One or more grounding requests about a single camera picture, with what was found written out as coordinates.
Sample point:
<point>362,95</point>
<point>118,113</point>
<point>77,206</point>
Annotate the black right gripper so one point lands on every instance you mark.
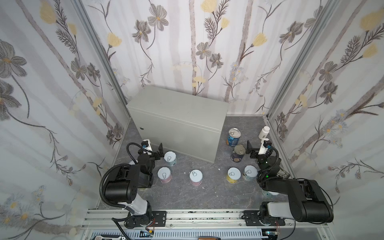
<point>255,151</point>

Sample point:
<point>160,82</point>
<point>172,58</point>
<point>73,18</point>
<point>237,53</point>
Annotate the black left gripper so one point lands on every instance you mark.
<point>153,153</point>

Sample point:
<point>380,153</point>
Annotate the pink can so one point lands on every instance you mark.
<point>196,177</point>
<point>165,175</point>

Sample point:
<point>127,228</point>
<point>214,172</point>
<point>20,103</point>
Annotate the yellow can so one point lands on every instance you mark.
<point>233,175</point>

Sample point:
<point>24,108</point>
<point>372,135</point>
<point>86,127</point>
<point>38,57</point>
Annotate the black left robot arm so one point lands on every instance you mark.
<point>120,184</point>

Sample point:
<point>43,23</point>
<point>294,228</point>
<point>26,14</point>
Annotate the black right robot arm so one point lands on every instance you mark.
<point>307,202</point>

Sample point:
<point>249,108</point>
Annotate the grey metal cabinet counter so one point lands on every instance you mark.
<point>180,122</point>

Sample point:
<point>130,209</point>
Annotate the teal can near cabinet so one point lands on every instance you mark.
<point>170,158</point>

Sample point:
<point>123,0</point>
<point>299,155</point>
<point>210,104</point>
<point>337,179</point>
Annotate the dark blue can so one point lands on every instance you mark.
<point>238,153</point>

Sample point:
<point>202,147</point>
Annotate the blue can silver lid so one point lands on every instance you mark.
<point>233,137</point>

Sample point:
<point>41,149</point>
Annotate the white plastic bottle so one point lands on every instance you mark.
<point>264,132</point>

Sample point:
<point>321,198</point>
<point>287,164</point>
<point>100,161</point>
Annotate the light blue can right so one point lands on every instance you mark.
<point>249,173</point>

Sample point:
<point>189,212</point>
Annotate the light can far right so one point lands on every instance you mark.
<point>269,194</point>

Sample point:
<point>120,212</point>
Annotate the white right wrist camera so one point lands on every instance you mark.
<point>265,145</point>

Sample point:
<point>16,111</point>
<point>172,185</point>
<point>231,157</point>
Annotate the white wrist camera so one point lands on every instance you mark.
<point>146,145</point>
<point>265,145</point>

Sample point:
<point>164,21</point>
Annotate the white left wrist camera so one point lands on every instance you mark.
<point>146,145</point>

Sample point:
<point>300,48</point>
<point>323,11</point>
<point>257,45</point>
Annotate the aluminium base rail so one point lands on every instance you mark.
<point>225,225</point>

